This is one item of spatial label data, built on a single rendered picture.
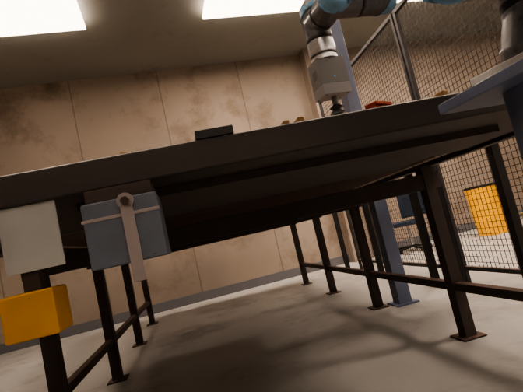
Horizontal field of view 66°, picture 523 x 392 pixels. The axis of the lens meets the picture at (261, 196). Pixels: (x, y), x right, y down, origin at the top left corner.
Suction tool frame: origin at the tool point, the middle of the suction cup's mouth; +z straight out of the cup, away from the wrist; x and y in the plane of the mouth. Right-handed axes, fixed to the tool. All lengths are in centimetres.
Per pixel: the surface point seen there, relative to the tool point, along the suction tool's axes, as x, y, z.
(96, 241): 19, 65, 23
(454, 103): 40.1, 0.4, 12.8
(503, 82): 51, 1, 14
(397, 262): -158, -111, 69
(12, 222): 15, 79, 16
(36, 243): 15, 75, 20
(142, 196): 20, 56, 16
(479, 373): -38, -55, 99
